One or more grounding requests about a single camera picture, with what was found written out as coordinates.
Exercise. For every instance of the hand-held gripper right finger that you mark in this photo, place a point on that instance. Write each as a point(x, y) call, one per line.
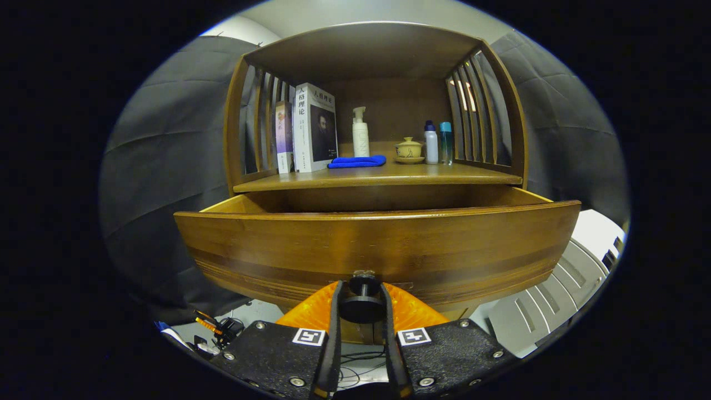
point(391, 355)

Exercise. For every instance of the clear blue bottle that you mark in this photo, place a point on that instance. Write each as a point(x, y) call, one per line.
point(446, 144)

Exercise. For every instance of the white pump bottle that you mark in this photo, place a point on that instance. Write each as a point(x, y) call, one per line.
point(361, 141)

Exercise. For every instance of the black round drawer knob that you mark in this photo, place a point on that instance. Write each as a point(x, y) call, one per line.
point(362, 308)

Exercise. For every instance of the white metal drawer unit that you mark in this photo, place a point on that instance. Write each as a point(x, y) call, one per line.
point(555, 294)

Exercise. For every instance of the brown wooden drawer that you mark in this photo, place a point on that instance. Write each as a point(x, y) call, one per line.
point(389, 244)

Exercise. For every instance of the white object on floor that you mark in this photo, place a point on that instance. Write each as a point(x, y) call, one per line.
point(178, 338)

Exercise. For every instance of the white bottle with blue cap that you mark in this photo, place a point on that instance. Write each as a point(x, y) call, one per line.
point(431, 147)

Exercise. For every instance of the folded blue cloth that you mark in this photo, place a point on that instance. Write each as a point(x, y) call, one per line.
point(358, 161)

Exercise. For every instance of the brown wooden cabinet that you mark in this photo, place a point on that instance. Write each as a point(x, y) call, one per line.
point(366, 50)

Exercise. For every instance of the thick white book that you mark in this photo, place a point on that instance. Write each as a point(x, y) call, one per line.
point(303, 133)

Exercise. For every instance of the thin purple book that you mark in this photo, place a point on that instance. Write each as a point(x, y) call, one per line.
point(284, 139)

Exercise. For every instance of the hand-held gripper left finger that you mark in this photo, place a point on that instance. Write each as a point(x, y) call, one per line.
point(333, 344)

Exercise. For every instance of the wooden countertop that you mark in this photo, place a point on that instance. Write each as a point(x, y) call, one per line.
point(389, 175)

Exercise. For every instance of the beige lidded teacup with saucer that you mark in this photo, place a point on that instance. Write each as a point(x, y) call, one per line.
point(409, 149)

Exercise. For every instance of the orange and black device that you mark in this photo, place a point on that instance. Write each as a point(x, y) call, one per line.
point(222, 328)

